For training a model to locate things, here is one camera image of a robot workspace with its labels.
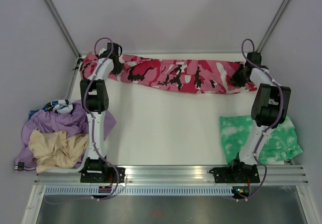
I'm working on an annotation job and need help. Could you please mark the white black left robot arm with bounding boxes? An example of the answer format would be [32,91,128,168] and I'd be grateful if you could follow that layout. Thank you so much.
[79,42,122,184]

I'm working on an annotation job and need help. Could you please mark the aluminium frame rear rail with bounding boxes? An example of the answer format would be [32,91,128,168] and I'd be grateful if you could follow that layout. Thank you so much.
[122,50,242,55]

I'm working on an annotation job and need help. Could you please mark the purple trousers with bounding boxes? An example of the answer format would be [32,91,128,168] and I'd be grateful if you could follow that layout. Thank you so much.
[15,100,116,171]

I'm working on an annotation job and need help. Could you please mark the white slotted cable duct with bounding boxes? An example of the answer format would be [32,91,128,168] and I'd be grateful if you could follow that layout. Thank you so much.
[45,185,248,196]

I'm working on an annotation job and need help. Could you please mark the pink camouflage trousers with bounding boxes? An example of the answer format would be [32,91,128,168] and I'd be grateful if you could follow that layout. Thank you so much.
[74,51,258,95]

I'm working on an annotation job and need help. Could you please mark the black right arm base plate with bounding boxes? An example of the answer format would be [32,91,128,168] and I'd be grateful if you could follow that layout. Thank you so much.
[209,165,260,184]

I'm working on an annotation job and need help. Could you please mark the aluminium frame rear left post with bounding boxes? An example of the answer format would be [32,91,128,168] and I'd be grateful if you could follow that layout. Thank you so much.
[43,0,81,58]

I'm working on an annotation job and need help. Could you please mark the aluminium frame post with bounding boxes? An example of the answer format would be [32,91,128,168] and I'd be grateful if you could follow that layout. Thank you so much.
[256,0,292,52]
[43,0,81,58]

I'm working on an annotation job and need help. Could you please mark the blue white patterned garment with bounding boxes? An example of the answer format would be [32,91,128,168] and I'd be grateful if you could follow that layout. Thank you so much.
[42,99,75,114]

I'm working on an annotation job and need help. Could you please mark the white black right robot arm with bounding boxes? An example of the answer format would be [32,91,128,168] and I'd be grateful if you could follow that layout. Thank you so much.
[229,52,291,182]

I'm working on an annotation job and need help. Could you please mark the aluminium frame rear right post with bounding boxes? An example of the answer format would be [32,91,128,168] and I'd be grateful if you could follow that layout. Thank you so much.
[256,0,292,52]

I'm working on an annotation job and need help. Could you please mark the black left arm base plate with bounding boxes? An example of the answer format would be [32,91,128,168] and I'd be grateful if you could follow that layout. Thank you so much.
[80,167,126,184]

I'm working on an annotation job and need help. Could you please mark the aluminium front rail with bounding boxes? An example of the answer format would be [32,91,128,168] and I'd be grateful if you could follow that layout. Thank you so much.
[34,165,308,186]

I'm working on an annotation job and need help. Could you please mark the aluminium left side rail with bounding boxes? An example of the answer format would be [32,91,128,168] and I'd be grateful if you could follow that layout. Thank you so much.
[65,55,82,99]

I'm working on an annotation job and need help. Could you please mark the beige garment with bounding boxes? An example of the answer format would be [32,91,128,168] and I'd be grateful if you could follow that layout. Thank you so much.
[28,130,89,173]

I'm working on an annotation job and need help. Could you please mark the green white folded trousers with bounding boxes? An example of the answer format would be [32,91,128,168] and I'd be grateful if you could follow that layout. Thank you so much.
[219,115,303,165]

